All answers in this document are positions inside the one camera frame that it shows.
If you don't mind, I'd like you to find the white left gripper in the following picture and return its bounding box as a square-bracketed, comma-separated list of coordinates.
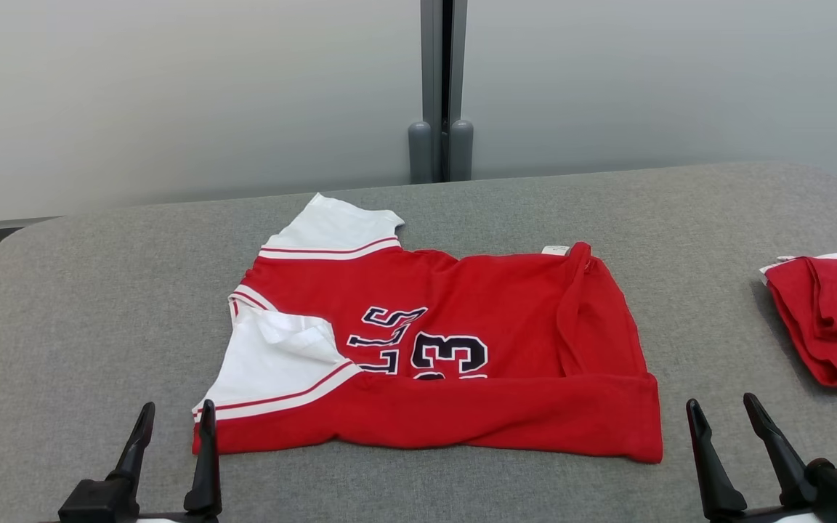
[57, 400, 222, 523]

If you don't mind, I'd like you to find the red white basketball jersey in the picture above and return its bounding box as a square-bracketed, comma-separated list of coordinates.
[192, 192, 664, 464]

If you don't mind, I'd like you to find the grey cylindrical post cap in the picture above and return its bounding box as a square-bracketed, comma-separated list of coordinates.
[408, 121, 433, 184]
[450, 119, 474, 181]

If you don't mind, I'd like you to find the grey partition post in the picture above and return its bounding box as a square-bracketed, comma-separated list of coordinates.
[421, 0, 469, 182]

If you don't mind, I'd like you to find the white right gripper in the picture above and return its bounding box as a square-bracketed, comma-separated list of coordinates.
[686, 392, 826, 523]

